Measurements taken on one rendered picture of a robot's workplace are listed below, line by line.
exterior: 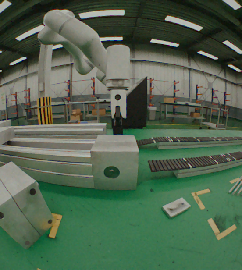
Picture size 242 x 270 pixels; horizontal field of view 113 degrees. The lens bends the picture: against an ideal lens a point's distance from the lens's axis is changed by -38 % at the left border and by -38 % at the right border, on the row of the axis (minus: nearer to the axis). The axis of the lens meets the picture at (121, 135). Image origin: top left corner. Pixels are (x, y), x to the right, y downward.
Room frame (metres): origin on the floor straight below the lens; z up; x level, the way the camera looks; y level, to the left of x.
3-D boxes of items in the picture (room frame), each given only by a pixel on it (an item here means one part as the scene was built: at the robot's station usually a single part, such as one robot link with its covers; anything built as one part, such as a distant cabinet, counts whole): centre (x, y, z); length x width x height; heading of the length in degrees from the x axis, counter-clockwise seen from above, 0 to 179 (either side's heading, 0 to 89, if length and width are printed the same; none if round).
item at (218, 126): (3.34, -3.16, 0.50); 1.03 x 0.55 x 1.01; 6
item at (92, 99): (3.41, 1.09, 0.50); 1.03 x 0.55 x 1.01; 103
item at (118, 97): (0.45, 0.01, 0.95); 0.10 x 0.07 x 0.11; 0
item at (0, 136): (0.26, 0.46, 0.87); 0.16 x 0.11 x 0.07; 90
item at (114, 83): (0.45, 0.01, 1.01); 0.09 x 0.08 x 0.03; 0
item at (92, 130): (0.45, 0.46, 0.82); 0.80 x 0.10 x 0.09; 90
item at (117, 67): (0.46, 0.01, 1.09); 0.09 x 0.08 x 0.13; 13
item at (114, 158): (0.27, 0.01, 0.83); 0.12 x 0.09 x 0.10; 0
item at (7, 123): (0.45, 0.71, 0.87); 0.16 x 0.11 x 0.07; 90
